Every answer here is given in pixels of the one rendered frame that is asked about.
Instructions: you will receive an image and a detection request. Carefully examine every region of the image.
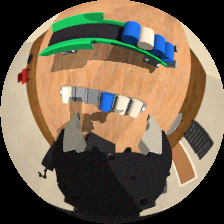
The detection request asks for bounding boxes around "blue plastic bar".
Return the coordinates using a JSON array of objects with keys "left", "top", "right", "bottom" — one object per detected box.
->
[
  {"left": 100, "top": 92, "right": 114, "bottom": 112},
  {"left": 150, "top": 34, "right": 165, "bottom": 57},
  {"left": 161, "top": 42, "right": 174, "bottom": 63},
  {"left": 121, "top": 21, "right": 141, "bottom": 44}
]

